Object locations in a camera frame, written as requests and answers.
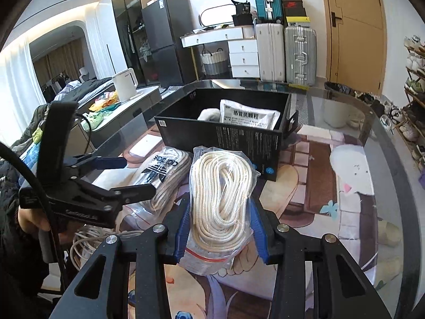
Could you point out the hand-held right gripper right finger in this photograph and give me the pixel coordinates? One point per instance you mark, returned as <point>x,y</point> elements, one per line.
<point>257,236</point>

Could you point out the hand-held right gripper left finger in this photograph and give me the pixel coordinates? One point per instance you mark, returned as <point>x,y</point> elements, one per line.
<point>182,242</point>

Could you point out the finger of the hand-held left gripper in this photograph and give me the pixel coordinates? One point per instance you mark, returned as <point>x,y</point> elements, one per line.
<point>132,192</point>
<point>109,163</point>

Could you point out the black cardboard box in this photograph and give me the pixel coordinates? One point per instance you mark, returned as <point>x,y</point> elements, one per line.
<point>239,146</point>

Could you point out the large white medicine packet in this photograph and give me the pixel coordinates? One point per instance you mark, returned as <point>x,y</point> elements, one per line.
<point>249,116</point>

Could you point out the person's left forearm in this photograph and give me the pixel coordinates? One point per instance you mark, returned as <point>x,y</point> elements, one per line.
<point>20,272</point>

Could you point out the person's left hand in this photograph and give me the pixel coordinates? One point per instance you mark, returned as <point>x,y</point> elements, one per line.
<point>31,219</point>

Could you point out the grey low cabinet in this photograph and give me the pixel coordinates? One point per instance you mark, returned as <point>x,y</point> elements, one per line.
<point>78,139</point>

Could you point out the pile of colourful snack bags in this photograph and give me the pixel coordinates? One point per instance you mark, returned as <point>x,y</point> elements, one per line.
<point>99,109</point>

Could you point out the cartoon printed table mat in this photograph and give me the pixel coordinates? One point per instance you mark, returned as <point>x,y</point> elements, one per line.
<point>298,189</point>

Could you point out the bed with bedding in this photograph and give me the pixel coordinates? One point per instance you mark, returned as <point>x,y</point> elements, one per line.
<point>89,88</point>

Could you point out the white side counter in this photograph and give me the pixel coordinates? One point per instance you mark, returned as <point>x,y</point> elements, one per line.
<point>139,101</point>

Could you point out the white electric kettle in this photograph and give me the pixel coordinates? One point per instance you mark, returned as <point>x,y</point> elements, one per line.
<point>124,83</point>

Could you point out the beige slipper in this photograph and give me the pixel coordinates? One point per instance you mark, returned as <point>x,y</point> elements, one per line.
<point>388,234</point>
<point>388,269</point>

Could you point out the dark grey refrigerator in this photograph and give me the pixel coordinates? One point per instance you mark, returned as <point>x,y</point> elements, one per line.
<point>169,40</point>

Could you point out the black glass cabinet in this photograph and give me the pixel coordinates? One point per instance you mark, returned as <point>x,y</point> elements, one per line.
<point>126,23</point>

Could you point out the grey and white woven basket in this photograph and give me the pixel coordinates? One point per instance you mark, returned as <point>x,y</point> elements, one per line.
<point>214,61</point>

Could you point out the white bucket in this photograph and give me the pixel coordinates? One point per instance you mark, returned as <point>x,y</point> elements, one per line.
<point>337,113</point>

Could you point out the white vanity desk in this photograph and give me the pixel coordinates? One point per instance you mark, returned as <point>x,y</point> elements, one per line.
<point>212,36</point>

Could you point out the dark bag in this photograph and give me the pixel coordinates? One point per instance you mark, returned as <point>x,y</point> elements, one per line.
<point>338,89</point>

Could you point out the white drawer unit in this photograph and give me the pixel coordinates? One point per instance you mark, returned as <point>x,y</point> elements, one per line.
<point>244,58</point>

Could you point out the oval mirror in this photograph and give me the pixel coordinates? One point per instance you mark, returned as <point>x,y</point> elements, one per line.
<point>201,16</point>

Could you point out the pile of shoes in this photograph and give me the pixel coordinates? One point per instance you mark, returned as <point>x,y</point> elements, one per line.
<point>381,109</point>

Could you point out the white suitcase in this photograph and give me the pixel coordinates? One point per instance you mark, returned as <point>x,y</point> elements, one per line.
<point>270,51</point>

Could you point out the silver suitcase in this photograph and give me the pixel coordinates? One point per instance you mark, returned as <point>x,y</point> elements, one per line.
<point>300,55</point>

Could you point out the black bag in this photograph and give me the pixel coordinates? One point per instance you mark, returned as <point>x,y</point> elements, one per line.
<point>242,15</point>

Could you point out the shoe rack with shoes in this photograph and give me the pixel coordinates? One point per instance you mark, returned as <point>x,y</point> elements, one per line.
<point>413,99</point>

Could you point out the tan wooden door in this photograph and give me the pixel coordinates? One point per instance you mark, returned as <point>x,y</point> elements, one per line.
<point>358,33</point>

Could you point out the stack of shoe boxes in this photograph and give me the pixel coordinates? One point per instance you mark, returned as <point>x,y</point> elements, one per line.
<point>294,6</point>

